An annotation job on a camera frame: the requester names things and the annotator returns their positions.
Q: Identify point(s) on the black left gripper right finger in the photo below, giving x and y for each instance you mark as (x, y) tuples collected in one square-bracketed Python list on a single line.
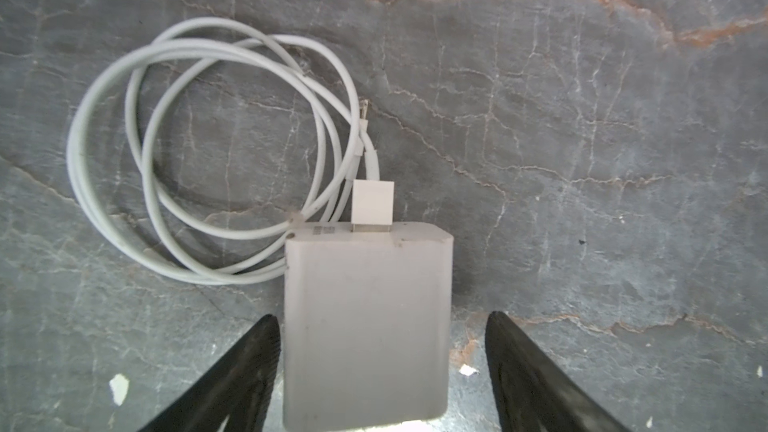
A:
[(531, 392)]

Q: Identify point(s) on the white charger with cable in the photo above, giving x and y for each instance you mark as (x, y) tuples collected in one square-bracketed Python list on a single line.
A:
[(365, 329)]

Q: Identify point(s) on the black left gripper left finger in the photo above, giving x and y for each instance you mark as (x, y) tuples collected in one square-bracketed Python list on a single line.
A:
[(235, 393)]

